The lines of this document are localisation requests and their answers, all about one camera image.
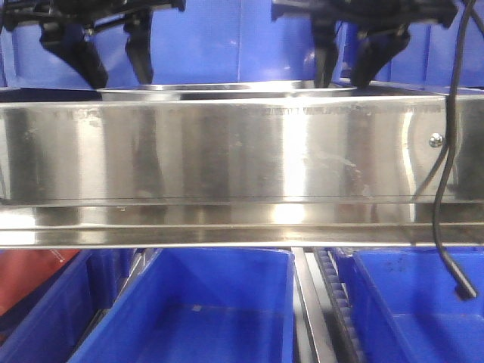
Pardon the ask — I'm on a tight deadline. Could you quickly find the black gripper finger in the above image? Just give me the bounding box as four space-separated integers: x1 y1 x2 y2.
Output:
39 23 108 89
350 28 411 88
123 11 154 84
311 16 339 86

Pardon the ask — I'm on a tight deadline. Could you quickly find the silver metal tray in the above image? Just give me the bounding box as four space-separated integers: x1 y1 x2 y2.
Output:
98 80 356 101

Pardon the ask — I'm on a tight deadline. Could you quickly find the large blue bin right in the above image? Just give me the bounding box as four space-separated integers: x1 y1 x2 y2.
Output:
0 0 341 90

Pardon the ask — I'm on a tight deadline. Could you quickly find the red package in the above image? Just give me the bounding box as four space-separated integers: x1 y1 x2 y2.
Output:
1 249 80 315

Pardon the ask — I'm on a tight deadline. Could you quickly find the lower blue bin right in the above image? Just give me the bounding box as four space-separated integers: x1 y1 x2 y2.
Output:
334 249 483 362

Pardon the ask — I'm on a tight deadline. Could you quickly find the lower blue bin centre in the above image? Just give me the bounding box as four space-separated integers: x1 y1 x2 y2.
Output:
72 248 293 362

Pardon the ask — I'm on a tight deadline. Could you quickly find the lower blue bin left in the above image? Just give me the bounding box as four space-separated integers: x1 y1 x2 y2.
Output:
0 249 94 363

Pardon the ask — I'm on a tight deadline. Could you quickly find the lower roller track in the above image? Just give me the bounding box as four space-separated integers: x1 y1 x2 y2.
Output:
313 248 366 362

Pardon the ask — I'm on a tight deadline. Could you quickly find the rail screw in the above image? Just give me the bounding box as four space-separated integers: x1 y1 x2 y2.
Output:
429 132 445 148

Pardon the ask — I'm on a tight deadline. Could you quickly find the steel shelf front rail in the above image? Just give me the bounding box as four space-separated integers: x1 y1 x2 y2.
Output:
0 94 484 250

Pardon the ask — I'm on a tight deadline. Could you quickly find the black cable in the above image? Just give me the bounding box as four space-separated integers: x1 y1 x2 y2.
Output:
433 0 478 302

